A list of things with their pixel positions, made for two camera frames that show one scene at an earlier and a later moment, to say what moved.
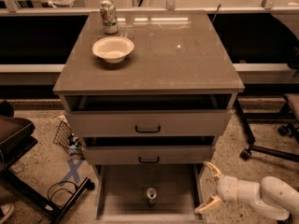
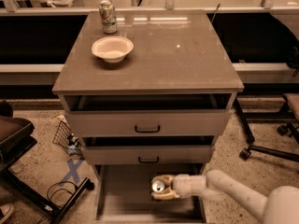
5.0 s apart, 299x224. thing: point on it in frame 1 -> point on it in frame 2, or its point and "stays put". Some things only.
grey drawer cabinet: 149,91 stays put
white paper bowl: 113,49 stays put
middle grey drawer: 149,150 stays put
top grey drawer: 149,115 stays put
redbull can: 151,193 -> 158,186
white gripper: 228,188 -> 183,185
